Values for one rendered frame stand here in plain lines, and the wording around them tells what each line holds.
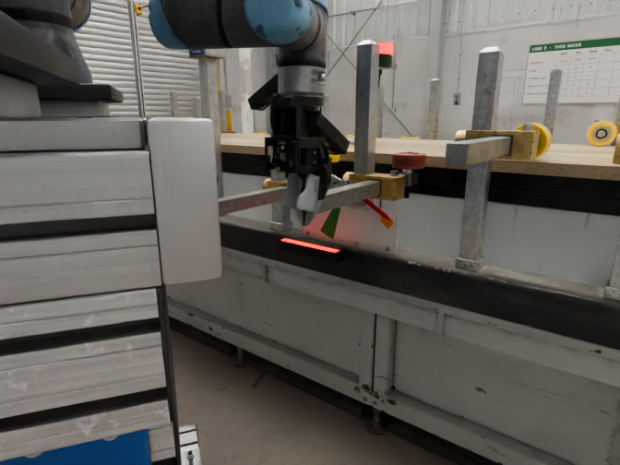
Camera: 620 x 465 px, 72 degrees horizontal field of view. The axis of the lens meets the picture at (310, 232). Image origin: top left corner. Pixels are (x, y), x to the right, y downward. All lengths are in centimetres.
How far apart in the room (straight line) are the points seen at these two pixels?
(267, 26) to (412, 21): 872
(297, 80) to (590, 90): 754
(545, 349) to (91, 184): 86
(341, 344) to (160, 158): 128
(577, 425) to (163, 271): 116
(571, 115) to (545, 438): 711
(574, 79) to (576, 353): 734
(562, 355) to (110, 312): 83
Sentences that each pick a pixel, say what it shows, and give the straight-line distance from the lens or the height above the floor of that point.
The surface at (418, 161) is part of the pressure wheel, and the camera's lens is 105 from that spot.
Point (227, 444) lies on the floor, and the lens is 151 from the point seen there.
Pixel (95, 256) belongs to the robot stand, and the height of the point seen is 93.
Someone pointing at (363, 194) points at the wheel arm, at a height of 84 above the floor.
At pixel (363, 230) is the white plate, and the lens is 97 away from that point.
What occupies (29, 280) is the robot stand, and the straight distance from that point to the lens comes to 26.
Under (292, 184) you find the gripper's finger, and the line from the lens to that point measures 72.
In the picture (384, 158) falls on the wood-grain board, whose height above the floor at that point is 89.
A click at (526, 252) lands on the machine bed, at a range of 110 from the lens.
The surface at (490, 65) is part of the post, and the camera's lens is 86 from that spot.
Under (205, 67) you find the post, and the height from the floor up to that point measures 112.
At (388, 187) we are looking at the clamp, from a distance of 92.
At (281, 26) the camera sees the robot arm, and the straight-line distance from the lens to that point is 57.
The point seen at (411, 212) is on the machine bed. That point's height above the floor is 75.
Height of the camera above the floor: 100
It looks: 15 degrees down
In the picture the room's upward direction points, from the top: straight up
